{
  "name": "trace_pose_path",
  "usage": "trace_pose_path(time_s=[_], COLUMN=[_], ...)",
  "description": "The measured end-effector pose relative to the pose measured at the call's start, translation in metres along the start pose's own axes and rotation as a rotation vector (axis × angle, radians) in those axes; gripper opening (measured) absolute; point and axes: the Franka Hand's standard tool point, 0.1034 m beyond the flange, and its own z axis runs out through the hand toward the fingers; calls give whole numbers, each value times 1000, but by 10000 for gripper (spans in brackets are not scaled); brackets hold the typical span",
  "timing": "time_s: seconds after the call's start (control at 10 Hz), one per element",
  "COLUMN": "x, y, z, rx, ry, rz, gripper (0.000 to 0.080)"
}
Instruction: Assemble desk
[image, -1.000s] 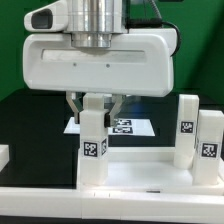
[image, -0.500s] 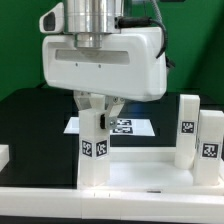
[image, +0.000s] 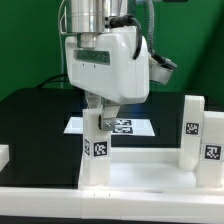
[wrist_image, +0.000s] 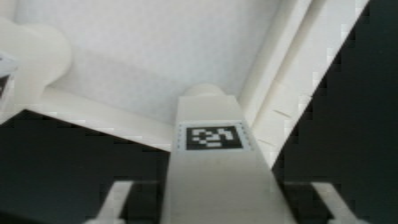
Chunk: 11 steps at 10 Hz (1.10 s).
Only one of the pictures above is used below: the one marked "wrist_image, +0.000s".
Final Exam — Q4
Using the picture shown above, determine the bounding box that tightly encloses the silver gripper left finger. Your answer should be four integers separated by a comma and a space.
83, 180, 164, 224

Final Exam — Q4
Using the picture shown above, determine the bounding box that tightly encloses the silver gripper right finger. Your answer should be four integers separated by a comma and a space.
283, 181, 372, 224

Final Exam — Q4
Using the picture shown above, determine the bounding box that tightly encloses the white leg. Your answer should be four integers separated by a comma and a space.
161, 84, 298, 224
0, 17, 74, 124

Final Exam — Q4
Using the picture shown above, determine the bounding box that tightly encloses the white desk top tray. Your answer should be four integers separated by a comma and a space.
0, 0, 317, 153

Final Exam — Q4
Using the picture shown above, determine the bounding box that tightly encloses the white front fence bar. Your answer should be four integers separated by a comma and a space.
253, 0, 370, 166

